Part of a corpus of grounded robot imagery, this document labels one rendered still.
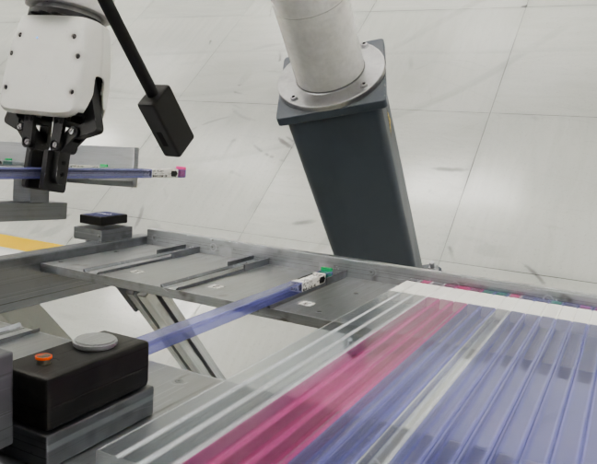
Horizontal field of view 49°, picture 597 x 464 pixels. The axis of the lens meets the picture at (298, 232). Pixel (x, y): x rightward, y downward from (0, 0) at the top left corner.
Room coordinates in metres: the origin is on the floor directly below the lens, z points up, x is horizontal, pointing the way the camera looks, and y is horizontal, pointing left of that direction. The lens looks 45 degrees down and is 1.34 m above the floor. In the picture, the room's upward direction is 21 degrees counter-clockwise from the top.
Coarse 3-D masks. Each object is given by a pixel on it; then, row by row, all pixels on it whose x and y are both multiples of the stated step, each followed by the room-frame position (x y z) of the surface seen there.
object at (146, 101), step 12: (144, 96) 0.38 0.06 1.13; (156, 96) 0.38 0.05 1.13; (168, 96) 0.38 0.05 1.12; (144, 108) 0.37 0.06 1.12; (156, 108) 0.37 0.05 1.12; (168, 108) 0.38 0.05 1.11; (180, 108) 0.38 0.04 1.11; (156, 120) 0.37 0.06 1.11; (168, 120) 0.37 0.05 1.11; (180, 120) 0.38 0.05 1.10; (156, 132) 0.37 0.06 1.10; (168, 132) 0.37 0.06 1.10; (180, 132) 0.38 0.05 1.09; (192, 132) 0.38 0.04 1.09; (168, 144) 0.37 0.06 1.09; (180, 144) 0.37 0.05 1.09; (168, 156) 0.37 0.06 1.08; (180, 156) 0.37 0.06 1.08
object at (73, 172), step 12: (0, 168) 0.54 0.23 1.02; (12, 168) 0.55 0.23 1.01; (24, 168) 0.56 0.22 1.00; (36, 168) 0.57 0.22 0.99; (72, 168) 0.60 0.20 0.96; (84, 168) 0.61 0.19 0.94; (96, 168) 0.62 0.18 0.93; (108, 168) 0.63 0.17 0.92; (120, 168) 0.65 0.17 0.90; (132, 168) 0.66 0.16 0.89; (144, 168) 0.68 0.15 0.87
